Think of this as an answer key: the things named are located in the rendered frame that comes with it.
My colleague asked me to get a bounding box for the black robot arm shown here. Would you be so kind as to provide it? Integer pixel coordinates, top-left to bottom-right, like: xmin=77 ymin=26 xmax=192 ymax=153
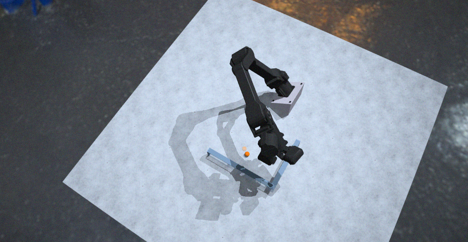
xmin=230 ymin=46 xmax=295 ymax=166

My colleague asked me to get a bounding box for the clear blue l-shaped low wall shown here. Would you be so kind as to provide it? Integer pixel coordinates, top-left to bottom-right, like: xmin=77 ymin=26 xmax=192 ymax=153
xmin=207 ymin=139 xmax=300 ymax=190

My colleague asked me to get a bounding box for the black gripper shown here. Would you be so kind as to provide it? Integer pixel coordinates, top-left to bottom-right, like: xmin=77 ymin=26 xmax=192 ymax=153
xmin=278 ymin=132 xmax=304 ymax=165

